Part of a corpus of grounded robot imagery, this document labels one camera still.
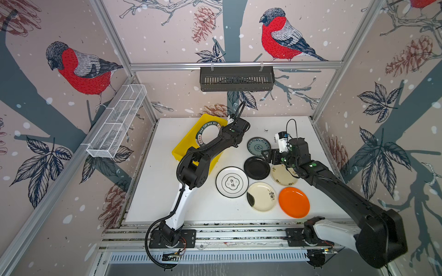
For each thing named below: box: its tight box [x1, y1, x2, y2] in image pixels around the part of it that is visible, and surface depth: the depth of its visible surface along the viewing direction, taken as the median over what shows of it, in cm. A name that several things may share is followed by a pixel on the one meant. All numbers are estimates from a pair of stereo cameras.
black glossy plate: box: [243, 155, 271, 180], surface depth 96 cm
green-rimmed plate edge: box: [195, 121, 222, 147], surface depth 109 cm
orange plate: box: [278, 186, 311, 219], surface depth 84 cm
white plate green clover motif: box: [215, 166, 250, 199], surface depth 92 cm
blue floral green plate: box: [246, 136, 272, 156], surface depth 109 cm
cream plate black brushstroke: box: [246, 181, 277, 212], surface depth 87 cm
